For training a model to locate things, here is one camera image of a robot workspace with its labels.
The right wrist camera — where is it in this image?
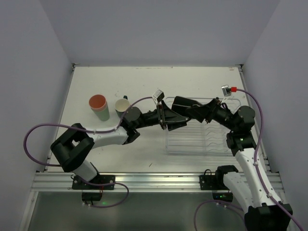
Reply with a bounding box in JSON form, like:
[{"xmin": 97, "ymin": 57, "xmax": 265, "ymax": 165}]
[{"xmin": 221, "ymin": 85, "xmax": 237, "ymax": 103}]

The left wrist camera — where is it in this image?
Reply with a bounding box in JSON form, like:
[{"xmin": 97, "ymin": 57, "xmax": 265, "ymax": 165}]
[{"xmin": 152, "ymin": 89, "xmax": 165, "ymax": 105}]

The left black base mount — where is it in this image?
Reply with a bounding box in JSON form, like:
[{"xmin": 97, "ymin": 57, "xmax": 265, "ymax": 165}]
[{"xmin": 72, "ymin": 175, "xmax": 116, "ymax": 205}]

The teal ceramic mug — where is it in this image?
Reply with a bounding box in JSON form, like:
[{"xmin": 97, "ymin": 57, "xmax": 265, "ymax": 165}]
[{"xmin": 115, "ymin": 95, "xmax": 130, "ymax": 117}]

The purple cable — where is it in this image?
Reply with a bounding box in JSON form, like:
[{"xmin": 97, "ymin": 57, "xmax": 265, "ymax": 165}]
[
  {"xmin": 23, "ymin": 95, "xmax": 154, "ymax": 168},
  {"xmin": 194, "ymin": 87, "xmax": 308, "ymax": 231}
]

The black ceramic mug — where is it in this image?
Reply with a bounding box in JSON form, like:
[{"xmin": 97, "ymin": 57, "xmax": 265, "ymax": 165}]
[{"xmin": 171, "ymin": 96, "xmax": 202, "ymax": 117}]

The light green plastic cup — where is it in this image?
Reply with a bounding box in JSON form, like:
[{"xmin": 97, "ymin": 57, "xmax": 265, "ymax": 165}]
[{"xmin": 91, "ymin": 106, "xmax": 110, "ymax": 121}]

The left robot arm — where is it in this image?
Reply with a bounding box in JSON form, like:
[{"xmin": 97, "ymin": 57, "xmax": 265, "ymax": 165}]
[{"xmin": 51, "ymin": 102, "xmax": 190, "ymax": 183}]

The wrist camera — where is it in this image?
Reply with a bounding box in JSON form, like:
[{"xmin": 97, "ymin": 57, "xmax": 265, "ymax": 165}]
[
  {"xmin": 152, "ymin": 89, "xmax": 165, "ymax": 105},
  {"xmin": 221, "ymin": 85, "xmax": 237, "ymax": 103}
]

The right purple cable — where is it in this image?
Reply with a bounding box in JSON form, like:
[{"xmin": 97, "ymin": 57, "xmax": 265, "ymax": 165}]
[{"xmin": 194, "ymin": 87, "xmax": 308, "ymax": 231}]

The aluminium mounting rail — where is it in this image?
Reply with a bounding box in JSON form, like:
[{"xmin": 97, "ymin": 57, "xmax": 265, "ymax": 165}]
[{"xmin": 31, "ymin": 171, "xmax": 282, "ymax": 193}]

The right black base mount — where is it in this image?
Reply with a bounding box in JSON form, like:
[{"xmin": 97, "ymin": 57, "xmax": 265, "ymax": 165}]
[{"xmin": 199, "ymin": 165, "xmax": 239, "ymax": 202}]

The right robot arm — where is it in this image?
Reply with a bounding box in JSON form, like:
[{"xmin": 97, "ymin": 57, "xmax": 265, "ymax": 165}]
[{"xmin": 185, "ymin": 98, "xmax": 293, "ymax": 231}]

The clear plastic dish rack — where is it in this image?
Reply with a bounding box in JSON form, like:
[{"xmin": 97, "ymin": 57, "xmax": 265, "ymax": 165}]
[{"xmin": 165, "ymin": 96, "xmax": 244, "ymax": 156}]

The pink plastic cup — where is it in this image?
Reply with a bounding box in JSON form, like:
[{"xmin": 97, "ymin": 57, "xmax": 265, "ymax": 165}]
[{"xmin": 89, "ymin": 94, "xmax": 107, "ymax": 112}]

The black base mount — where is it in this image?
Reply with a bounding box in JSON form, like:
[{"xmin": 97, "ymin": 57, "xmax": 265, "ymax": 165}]
[
  {"xmin": 72, "ymin": 175, "xmax": 116, "ymax": 205},
  {"xmin": 199, "ymin": 165, "xmax": 239, "ymax": 202}
]

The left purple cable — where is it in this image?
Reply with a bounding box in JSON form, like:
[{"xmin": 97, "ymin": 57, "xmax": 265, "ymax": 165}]
[{"xmin": 23, "ymin": 95, "xmax": 154, "ymax": 168}]

